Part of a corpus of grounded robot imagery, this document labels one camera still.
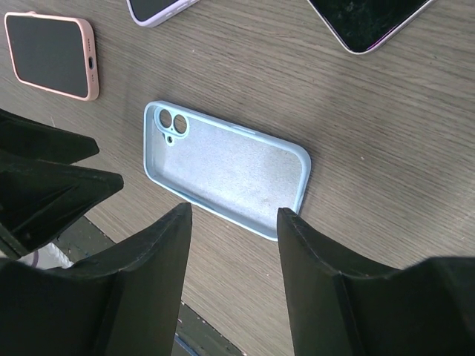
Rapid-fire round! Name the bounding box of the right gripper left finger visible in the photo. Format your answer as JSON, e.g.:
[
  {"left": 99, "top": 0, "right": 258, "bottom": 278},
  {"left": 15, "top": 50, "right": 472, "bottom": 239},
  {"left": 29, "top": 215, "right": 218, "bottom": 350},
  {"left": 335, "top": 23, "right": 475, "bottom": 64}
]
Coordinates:
[{"left": 1, "top": 203, "right": 192, "bottom": 355}]

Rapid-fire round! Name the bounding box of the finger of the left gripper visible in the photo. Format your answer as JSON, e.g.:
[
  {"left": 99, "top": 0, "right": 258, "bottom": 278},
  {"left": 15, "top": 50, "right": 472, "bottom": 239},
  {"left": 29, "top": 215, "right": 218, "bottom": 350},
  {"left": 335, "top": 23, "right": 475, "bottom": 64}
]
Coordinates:
[
  {"left": 1, "top": 110, "right": 99, "bottom": 163},
  {"left": 1, "top": 151, "right": 123, "bottom": 260}
]

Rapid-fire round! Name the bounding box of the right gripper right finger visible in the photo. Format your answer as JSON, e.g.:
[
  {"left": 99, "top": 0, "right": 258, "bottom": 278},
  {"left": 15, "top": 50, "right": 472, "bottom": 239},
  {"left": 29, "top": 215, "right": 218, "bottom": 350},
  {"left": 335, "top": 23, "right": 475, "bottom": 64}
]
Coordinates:
[{"left": 277, "top": 208, "right": 474, "bottom": 355}]

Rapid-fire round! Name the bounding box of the pink phone case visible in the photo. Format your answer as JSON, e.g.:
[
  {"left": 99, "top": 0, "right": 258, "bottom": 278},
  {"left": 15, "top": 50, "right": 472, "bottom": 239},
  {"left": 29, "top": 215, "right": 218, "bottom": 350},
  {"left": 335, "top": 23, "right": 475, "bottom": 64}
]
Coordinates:
[{"left": 4, "top": 10, "right": 100, "bottom": 102}]

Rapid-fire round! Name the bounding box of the light blue phone case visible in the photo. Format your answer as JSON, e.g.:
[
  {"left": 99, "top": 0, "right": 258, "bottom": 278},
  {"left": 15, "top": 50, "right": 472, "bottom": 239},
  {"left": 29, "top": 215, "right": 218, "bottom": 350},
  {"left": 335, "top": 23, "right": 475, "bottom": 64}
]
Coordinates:
[{"left": 143, "top": 101, "right": 312, "bottom": 241}]

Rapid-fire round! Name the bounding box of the lilac phone case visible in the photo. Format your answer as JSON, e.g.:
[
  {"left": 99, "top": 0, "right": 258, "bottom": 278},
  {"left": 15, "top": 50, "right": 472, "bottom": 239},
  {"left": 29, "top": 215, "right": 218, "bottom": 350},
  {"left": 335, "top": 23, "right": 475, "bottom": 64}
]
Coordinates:
[{"left": 126, "top": 0, "right": 198, "bottom": 27}]

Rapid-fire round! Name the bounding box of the silver phone black screen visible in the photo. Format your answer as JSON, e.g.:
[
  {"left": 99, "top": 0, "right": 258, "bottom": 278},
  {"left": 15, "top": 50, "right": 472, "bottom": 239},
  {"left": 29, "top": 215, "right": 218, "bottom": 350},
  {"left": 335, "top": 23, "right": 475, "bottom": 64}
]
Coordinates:
[{"left": 309, "top": 0, "right": 433, "bottom": 55}]

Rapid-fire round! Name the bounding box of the blue phone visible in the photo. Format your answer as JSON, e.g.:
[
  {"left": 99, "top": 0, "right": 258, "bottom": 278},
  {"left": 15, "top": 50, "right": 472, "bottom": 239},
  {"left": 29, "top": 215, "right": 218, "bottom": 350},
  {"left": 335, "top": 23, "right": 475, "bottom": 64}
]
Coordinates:
[{"left": 129, "top": 0, "right": 177, "bottom": 22}]

